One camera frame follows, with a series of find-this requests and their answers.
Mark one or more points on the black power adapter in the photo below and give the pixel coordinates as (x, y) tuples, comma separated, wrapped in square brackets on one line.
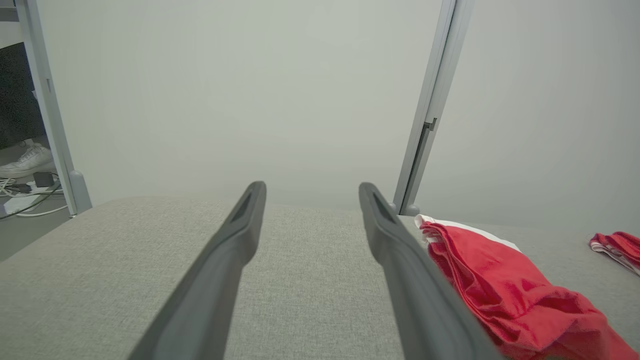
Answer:
[(43, 179)]

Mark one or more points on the grey partition joint post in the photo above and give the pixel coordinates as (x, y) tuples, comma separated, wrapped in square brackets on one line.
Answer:
[(440, 75)]

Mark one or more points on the red Bulls shorts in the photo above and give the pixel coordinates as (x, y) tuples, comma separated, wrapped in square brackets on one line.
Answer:
[(510, 290)]

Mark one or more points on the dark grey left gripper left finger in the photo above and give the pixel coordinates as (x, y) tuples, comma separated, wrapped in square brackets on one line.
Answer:
[(200, 300)]

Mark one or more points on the white sneaker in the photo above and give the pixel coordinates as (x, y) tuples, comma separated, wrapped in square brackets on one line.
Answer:
[(27, 162)]

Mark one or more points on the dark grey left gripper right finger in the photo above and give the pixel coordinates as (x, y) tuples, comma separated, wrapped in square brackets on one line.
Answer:
[(425, 310)]

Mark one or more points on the red Bulls 23 jersey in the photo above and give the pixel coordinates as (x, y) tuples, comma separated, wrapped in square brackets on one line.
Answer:
[(620, 245)]

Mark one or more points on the grey fabric padded surface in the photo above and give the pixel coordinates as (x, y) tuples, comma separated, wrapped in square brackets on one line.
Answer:
[(310, 280)]

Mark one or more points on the white power strip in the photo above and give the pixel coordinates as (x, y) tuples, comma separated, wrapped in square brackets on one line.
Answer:
[(20, 204)]

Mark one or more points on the grey partition end post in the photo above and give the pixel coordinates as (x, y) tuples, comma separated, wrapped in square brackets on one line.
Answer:
[(50, 110)]

